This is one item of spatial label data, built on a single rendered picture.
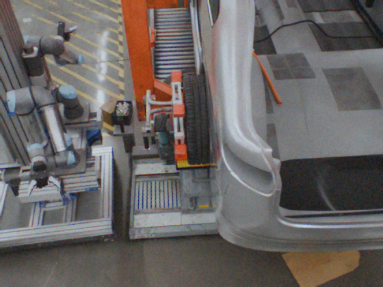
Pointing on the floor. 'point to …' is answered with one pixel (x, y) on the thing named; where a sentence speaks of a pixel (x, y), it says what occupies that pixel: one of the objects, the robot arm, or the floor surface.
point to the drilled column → (128, 143)
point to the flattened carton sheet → (320, 266)
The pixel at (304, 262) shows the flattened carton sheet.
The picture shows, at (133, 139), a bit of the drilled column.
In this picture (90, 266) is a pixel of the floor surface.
